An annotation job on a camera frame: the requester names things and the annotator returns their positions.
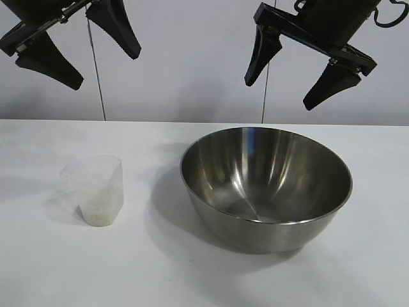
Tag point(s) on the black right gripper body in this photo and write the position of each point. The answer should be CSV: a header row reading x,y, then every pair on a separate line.
x,y
342,19

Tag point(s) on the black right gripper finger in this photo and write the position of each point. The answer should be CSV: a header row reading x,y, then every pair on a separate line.
x,y
263,51
332,84

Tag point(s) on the stainless steel mixing bowl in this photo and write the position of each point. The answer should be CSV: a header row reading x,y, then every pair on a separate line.
x,y
265,236

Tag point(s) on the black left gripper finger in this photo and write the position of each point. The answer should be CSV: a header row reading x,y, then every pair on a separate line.
x,y
116,25
48,60

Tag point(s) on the clear plastic measuring cup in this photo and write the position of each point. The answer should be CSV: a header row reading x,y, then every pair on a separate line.
x,y
108,172

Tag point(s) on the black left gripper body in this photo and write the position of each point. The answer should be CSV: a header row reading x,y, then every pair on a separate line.
x,y
38,19

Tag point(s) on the white rice grains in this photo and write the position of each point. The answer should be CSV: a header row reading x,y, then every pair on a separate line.
x,y
99,211

